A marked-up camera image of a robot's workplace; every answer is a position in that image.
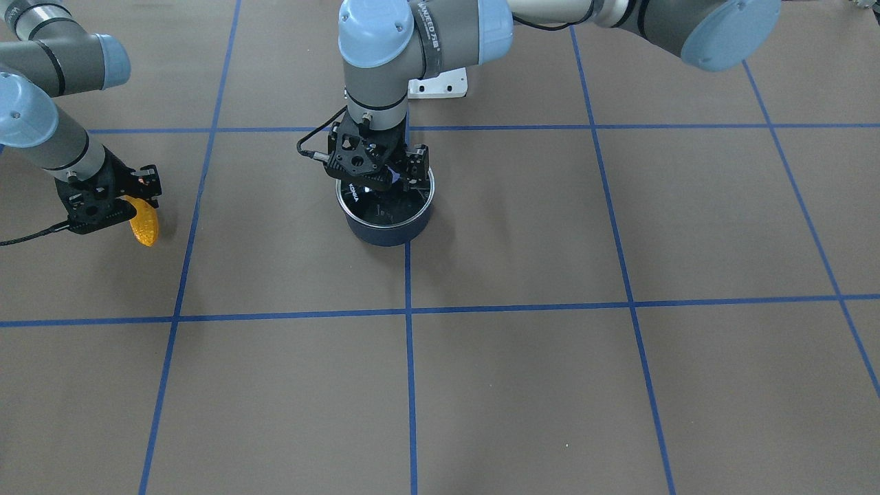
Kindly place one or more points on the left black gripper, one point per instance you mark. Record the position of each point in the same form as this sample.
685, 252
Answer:
416, 162

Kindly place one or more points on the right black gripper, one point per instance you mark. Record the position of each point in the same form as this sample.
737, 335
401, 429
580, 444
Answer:
121, 177

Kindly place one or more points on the yellow toy corn cob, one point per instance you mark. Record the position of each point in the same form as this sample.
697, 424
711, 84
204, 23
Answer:
144, 225

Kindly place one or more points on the glass lid purple knob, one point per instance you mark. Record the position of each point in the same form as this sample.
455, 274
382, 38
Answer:
393, 209

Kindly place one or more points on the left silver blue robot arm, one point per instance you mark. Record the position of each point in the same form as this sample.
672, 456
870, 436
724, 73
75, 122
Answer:
386, 44

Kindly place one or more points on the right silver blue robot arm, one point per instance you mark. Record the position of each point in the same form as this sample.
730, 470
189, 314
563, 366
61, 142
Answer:
54, 56

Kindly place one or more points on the dark blue saucepan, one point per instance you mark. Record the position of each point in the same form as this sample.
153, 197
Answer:
386, 238

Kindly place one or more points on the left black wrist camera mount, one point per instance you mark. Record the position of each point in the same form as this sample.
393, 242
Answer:
350, 159

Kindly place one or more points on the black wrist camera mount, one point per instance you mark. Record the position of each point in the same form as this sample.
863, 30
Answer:
86, 214
350, 159

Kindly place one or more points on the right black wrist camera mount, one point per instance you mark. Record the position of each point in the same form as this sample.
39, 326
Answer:
86, 214

